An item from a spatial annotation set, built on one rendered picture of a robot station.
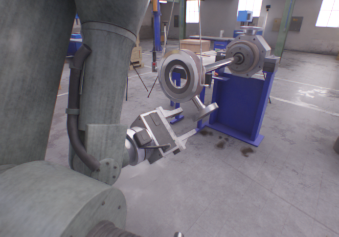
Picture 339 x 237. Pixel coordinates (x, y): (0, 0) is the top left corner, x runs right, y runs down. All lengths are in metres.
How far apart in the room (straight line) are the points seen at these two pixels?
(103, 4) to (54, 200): 0.51
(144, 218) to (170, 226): 0.22
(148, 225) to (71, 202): 1.30
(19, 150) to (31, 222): 0.30
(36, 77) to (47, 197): 0.37
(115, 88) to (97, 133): 0.16
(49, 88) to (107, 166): 0.32
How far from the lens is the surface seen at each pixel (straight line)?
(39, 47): 0.66
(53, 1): 0.72
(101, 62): 0.63
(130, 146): 0.75
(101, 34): 0.65
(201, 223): 1.69
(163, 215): 1.70
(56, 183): 0.45
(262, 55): 2.28
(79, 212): 0.39
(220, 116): 2.83
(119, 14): 0.63
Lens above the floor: 1.45
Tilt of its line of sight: 27 degrees down
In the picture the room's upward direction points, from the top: straight up
